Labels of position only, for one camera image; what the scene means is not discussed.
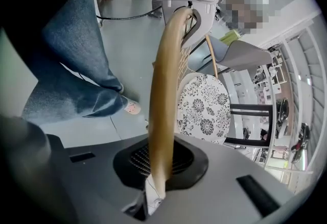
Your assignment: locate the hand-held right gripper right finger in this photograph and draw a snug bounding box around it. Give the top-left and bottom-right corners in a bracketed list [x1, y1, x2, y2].
[153, 133, 296, 224]

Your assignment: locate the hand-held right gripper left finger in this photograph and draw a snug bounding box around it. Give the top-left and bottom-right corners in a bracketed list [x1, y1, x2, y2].
[45, 134, 154, 224]

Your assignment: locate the wooden wicker chair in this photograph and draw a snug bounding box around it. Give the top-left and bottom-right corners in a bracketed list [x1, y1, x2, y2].
[147, 8, 232, 200]

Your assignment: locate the green box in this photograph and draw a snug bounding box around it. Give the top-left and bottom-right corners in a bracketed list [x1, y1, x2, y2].
[220, 29, 241, 45]

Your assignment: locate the grey table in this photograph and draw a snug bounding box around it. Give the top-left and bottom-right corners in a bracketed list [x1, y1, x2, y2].
[208, 36, 272, 72]

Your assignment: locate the floral round seat cushion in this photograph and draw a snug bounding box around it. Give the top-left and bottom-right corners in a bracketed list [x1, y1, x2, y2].
[177, 73, 231, 145]

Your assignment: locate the person's pink shoe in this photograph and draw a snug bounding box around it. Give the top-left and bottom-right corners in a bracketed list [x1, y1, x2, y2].
[122, 95, 142, 116]

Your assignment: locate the person's leg in blue jeans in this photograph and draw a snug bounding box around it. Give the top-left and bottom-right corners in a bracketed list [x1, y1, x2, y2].
[40, 0, 125, 94]
[21, 64, 129, 127]

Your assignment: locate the white shelving unit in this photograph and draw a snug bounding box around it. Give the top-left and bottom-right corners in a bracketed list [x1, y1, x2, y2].
[251, 21, 324, 193]

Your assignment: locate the black cable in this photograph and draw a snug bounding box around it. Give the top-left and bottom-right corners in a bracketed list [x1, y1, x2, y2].
[96, 5, 163, 21]

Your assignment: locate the black frame chair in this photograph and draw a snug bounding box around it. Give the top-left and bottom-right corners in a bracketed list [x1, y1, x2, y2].
[224, 104, 273, 147]

